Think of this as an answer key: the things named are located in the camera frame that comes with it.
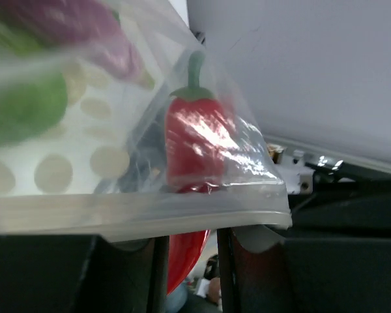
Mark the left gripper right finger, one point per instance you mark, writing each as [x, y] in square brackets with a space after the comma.
[262, 271]

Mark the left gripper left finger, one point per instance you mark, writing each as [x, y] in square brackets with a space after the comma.
[81, 273]

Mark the red chili pepper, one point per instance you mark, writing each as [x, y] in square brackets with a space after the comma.
[193, 124]

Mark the clear zip top bag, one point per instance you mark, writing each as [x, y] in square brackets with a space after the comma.
[102, 168]

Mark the round green cabbage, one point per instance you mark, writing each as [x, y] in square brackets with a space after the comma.
[34, 105]

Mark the purple eggplant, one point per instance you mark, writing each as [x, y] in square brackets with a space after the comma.
[90, 24]

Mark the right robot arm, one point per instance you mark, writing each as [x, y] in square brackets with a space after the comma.
[348, 202]

